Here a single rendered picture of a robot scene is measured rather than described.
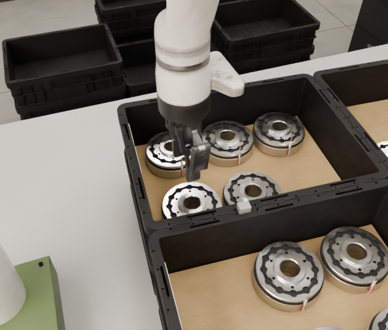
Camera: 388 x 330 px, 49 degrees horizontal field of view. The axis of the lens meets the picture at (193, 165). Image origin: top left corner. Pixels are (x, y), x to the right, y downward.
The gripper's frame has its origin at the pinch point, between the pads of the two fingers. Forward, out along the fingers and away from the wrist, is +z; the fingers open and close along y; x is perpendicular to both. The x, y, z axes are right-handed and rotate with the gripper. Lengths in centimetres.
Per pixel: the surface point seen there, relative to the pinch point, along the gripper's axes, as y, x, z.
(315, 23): -83, 87, 35
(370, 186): 15.3, 24.7, 0.9
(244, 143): -7.2, 14.9, 8.0
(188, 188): -0.8, 0.6, 7.9
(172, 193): -0.4, -2.5, 7.5
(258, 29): -103, 74, 45
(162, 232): 11.2, -8.0, 0.7
